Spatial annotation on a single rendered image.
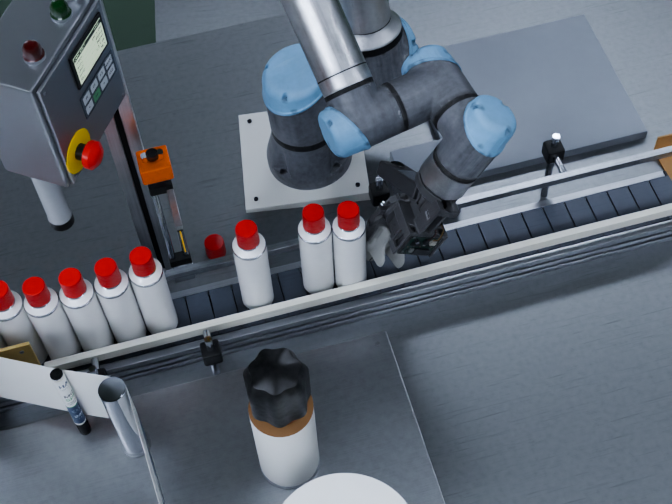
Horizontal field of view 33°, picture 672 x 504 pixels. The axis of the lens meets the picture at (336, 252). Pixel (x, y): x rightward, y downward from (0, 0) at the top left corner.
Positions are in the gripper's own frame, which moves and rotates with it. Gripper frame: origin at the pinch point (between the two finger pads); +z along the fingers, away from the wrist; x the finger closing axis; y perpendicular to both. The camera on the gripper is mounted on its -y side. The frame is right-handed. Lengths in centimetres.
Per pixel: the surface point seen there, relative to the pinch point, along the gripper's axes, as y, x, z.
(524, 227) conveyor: -0.6, 25.8, -8.6
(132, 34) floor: -150, 21, 96
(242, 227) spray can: 0.0, -24.5, -3.3
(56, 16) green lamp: -9, -59, -30
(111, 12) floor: -161, 17, 98
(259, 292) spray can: 2.8, -16.7, 8.9
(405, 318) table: 7.8, 8.2, 7.3
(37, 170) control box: -1, -57, -11
